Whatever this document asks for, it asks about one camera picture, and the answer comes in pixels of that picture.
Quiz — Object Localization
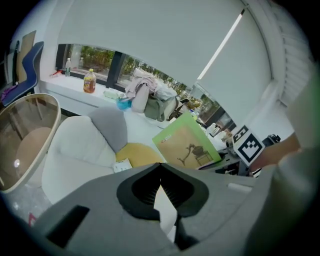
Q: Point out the orange tea bottle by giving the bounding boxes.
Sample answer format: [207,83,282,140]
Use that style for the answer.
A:
[82,68,97,94]

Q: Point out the person's white shirt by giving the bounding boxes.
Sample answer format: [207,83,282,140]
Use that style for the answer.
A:
[246,74,320,256]

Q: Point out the pile of pale clothes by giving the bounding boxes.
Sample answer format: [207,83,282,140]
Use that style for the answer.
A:
[132,68,177,101]

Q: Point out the olive green bag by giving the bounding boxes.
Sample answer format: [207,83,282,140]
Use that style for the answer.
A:
[144,96,176,123]

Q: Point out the white window ledge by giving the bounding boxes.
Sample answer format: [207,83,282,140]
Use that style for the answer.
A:
[37,71,241,151]

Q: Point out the white roller blind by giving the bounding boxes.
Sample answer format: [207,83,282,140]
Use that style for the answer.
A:
[56,0,247,89]
[194,9,275,107]

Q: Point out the purple cloth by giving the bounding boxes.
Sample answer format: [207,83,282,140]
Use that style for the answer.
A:
[0,84,19,101]

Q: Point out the blue chair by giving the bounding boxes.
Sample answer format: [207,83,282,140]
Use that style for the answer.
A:
[1,41,45,108]

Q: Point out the brown board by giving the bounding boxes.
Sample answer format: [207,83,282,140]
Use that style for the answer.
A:
[16,29,37,83]

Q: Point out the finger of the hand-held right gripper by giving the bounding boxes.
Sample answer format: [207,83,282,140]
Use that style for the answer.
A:
[214,161,242,176]

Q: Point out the person's right forearm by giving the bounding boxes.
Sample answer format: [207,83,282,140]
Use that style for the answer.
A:
[251,133,302,174]

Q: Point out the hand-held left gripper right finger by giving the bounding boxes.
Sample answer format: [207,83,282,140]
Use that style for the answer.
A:
[160,162,261,254]

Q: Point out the white and yellow round sofa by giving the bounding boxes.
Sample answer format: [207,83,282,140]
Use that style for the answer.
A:
[41,106,173,206]

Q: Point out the clear water bottle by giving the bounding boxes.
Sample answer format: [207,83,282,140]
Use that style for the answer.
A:
[64,57,73,78]

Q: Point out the pale green packet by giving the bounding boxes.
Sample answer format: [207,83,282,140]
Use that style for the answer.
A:
[103,89,120,100]

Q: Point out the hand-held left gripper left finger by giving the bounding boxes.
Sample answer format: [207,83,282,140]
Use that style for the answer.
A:
[32,162,180,256]

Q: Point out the green book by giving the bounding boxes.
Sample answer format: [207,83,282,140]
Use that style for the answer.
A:
[151,111,223,171]

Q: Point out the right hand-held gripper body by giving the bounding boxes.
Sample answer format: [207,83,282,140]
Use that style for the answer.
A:
[219,124,266,177]

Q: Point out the white wet wipes packet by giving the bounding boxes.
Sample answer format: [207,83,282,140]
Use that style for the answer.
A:
[112,157,133,174]

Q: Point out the blue plastic bag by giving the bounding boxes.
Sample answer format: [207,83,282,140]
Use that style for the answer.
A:
[116,96,133,111]

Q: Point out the pink clothing pile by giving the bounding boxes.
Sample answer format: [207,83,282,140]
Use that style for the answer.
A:
[124,74,159,114]

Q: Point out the window with black frame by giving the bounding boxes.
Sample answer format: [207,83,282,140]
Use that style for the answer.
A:
[56,43,236,131]

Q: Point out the small red object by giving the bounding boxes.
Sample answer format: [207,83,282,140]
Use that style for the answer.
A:
[27,211,39,228]

